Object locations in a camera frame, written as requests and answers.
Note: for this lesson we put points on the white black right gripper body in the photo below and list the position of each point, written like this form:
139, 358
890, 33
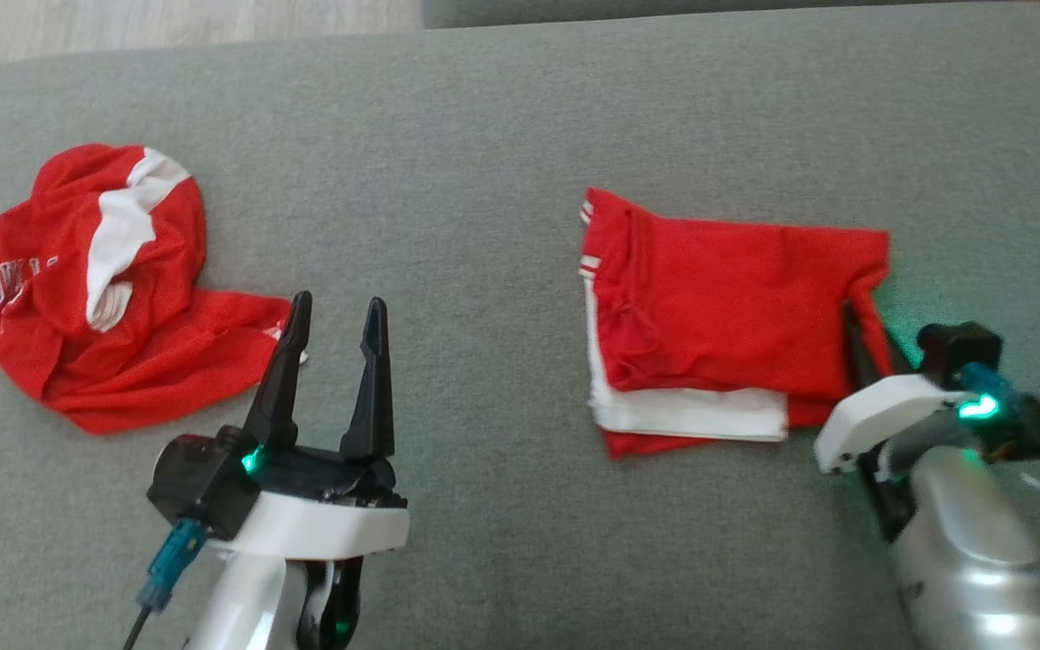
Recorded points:
881, 411

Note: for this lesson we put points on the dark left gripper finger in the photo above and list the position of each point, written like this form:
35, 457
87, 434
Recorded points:
374, 397
281, 388

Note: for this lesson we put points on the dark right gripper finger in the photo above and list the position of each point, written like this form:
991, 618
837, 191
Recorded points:
904, 363
858, 357

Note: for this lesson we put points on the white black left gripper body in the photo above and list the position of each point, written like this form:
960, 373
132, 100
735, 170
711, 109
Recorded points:
330, 524

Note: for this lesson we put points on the red basketball jersey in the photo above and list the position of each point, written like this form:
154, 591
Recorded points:
719, 298

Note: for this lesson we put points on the red basketball shorts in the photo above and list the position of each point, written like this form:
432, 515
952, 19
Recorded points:
51, 298

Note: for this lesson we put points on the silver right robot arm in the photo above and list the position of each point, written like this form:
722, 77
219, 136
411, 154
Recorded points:
962, 560

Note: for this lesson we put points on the large grey sofa cushion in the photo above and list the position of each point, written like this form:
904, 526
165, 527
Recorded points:
484, 181

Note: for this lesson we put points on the small grey sofa cushion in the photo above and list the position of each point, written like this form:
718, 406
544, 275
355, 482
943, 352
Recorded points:
574, 9

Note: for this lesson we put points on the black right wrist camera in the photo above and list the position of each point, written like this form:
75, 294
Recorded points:
958, 348

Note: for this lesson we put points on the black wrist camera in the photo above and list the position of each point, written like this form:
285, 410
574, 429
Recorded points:
199, 487
958, 348

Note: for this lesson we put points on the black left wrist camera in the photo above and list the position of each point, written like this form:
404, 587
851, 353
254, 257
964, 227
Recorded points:
199, 487

